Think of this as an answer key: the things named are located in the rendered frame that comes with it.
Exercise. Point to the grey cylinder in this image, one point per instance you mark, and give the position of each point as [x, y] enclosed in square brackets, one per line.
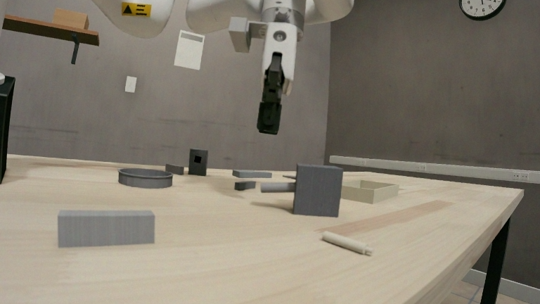
[278, 187]

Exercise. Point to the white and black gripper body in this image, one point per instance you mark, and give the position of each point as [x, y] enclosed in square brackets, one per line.
[286, 45]

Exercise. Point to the cream cylindrical pin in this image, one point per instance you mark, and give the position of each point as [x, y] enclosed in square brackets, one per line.
[347, 243]

